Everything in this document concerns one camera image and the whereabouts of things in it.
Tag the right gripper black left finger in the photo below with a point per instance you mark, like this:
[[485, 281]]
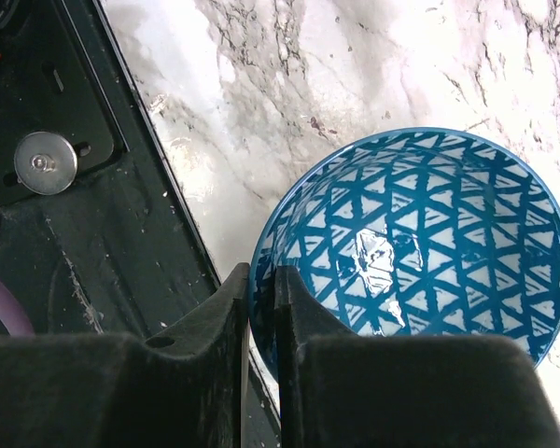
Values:
[[184, 387]]

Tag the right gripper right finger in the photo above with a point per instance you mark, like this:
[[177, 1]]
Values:
[[338, 389]]

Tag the blue triangle bowl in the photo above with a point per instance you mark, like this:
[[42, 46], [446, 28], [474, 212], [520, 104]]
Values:
[[418, 230]]

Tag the silver washer bolt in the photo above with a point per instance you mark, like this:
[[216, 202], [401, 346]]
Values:
[[45, 163]]

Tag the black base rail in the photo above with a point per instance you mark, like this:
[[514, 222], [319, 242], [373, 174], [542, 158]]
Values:
[[116, 252]]

